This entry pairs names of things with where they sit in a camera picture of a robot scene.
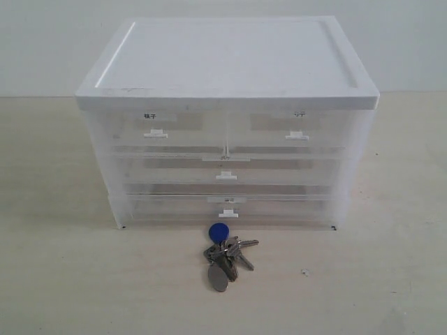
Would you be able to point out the key bunch with blue tag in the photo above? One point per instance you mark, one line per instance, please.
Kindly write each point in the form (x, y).
(224, 255)

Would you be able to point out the clear plastic container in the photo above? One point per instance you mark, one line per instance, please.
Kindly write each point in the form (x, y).
(264, 208)
(301, 171)

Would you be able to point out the white translucent drawer cabinet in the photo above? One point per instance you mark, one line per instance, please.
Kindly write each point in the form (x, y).
(230, 65)

